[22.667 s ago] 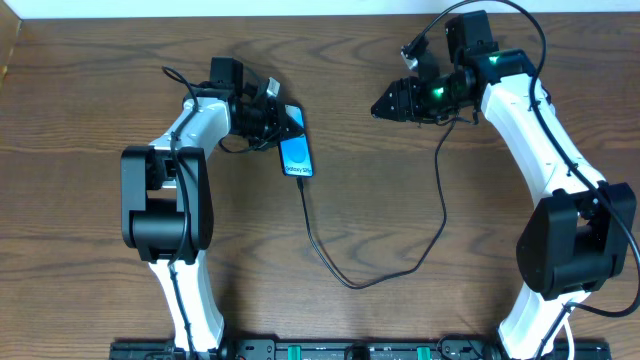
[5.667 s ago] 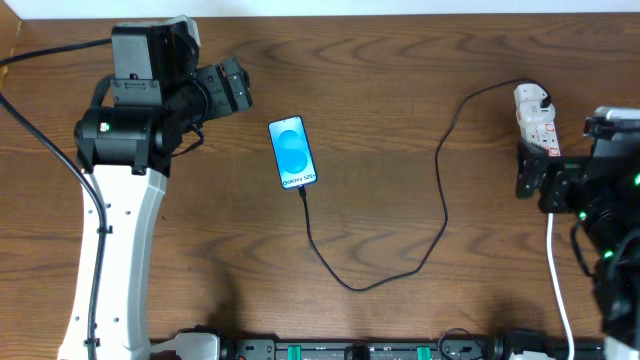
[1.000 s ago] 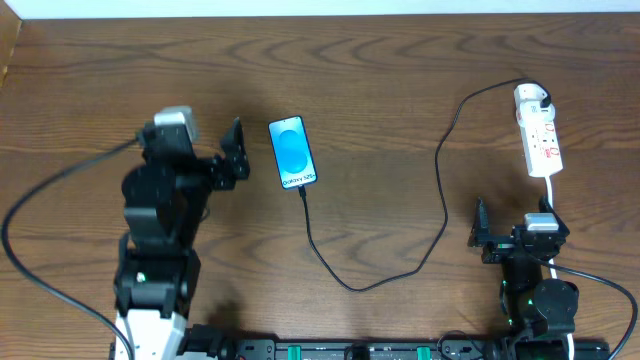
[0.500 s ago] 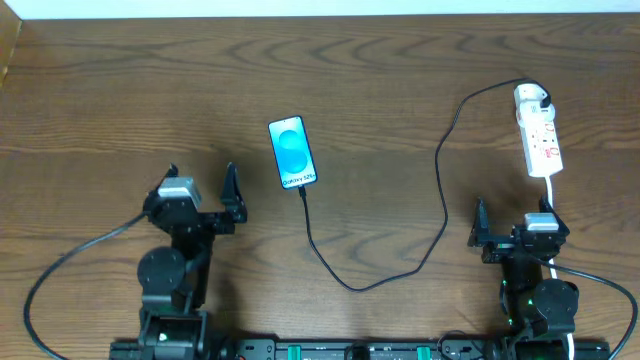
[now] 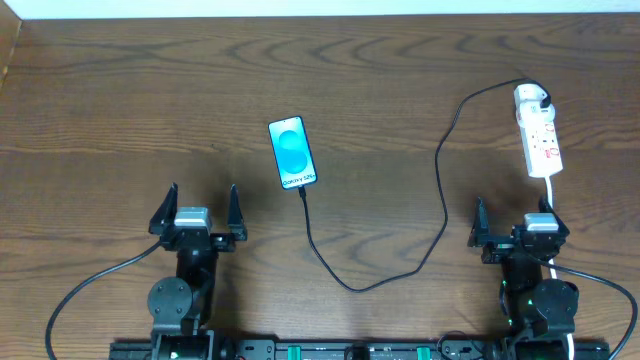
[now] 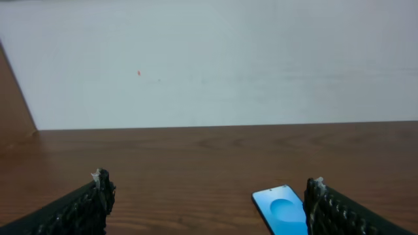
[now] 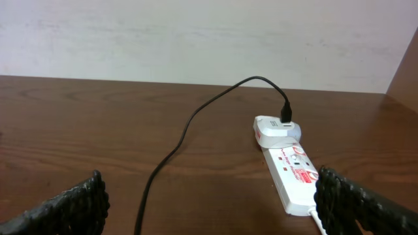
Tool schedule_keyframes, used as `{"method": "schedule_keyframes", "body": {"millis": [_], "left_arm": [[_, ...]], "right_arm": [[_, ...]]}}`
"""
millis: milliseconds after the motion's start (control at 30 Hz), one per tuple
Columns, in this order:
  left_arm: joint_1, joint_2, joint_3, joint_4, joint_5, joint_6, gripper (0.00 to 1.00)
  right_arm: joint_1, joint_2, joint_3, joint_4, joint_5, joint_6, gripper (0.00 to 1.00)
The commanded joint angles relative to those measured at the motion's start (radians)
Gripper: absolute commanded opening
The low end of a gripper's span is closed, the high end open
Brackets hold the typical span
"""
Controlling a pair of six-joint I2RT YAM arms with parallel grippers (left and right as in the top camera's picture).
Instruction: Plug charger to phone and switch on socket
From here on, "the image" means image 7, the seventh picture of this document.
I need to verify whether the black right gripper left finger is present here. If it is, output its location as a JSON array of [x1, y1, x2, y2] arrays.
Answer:
[[1, 170, 110, 235]]

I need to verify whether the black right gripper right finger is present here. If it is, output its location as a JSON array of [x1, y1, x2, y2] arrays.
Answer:
[[313, 166, 417, 235]]

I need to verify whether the white power strip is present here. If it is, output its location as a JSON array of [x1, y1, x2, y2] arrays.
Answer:
[[263, 144, 319, 217]]

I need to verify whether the black USB charging cable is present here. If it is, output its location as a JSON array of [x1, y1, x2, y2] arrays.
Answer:
[[133, 75, 293, 235]]

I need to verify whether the white USB charger plug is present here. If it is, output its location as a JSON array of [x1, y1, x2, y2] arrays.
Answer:
[[253, 116, 302, 149]]

